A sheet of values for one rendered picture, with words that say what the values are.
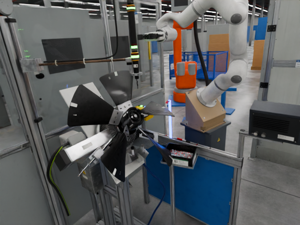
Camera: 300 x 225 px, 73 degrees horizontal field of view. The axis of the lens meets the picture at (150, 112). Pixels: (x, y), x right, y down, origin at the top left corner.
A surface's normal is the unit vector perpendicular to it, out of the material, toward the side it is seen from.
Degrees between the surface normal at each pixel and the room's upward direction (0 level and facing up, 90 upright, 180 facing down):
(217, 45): 90
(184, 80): 90
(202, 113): 45
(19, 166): 90
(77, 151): 50
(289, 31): 90
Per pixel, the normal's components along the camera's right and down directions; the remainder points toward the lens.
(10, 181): 0.79, 0.17
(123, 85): -0.02, -0.39
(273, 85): -0.61, 0.31
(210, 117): 0.37, -0.48
